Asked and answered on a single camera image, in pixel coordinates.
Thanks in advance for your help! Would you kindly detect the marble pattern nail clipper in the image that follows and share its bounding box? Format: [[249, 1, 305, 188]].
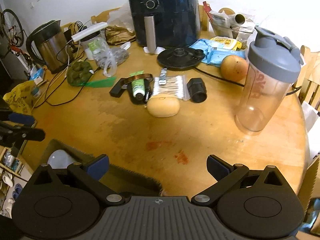
[[158, 68, 167, 86]]

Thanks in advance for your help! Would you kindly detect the black power cable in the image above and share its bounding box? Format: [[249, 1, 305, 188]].
[[32, 42, 101, 108]]

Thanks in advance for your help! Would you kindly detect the glass bowl with clutter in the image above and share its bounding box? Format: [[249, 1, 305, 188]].
[[203, 2, 256, 43]]

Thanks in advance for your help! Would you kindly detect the yellow plastic bag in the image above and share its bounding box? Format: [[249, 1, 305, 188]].
[[3, 80, 36, 115]]

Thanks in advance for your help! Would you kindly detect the small black rectangular box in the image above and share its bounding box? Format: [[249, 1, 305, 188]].
[[109, 78, 127, 98]]

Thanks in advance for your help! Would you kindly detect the orange fruit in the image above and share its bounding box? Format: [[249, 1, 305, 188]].
[[220, 55, 248, 82]]

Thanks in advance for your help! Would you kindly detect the stainless steel electric kettle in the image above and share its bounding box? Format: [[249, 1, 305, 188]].
[[25, 20, 74, 74]]

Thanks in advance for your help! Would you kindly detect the small teal jar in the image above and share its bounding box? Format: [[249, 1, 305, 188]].
[[31, 86, 41, 98]]

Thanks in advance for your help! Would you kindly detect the black kettle base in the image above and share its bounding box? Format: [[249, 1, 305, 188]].
[[157, 47, 205, 71]]

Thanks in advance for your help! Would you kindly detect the bicycle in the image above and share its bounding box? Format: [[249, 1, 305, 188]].
[[1, 9, 24, 56]]

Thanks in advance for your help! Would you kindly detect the blue tissue box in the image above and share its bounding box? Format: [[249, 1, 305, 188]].
[[30, 67, 44, 85]]

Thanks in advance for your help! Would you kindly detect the blue wet wipes pack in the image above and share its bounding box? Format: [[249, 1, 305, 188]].
[[190, 39, 246, 67]]

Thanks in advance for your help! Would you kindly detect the yellow cat-shaped case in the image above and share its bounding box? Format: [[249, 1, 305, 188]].
[[146, 94, 180, 118]]

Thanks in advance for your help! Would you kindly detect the clear plastic bag of seeds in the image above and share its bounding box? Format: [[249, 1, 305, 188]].
[[88, 37, 129, 77]]

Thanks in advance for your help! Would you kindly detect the white computer mouse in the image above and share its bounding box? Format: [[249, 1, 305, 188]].
[[47, 150, 76, 169]]

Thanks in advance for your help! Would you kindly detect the black round cap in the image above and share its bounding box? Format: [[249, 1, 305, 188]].
[[127, 79, 152, 105]]

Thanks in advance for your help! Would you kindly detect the clear shaker bottle grey lid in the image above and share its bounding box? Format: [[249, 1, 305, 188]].
[[235, 26, 303, 134]]

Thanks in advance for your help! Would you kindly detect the white tub with green label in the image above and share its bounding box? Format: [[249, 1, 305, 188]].
[[80, 31, 101, 61]]

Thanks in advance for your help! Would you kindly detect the dark blue air fryer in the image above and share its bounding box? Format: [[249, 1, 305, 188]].
[[129, 0, 200, 54]]

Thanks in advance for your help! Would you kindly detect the green net bag of nuts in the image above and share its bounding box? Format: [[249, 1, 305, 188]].
[[66, 61, 116, 88]]

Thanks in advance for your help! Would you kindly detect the green cream tube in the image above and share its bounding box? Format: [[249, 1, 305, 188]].
[[131, 79, 145, 101]]

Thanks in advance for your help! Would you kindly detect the white long handheld device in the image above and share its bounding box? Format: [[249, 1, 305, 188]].
[[72, 22, 108, 42]]

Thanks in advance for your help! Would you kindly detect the black hexagonal cylinder part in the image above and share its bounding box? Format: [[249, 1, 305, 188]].
[[187, 77, 207, 103]]

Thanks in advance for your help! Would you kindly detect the wooden chair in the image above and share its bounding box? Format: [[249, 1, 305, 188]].
[[294, 45, 320, 111]]

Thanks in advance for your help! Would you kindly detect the bag of cotton swabs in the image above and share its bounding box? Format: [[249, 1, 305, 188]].
[[153, 75, 190, 101]]

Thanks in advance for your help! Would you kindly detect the yellow wipes pack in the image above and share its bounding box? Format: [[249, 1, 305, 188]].
[[210, 36, 242, 50]]

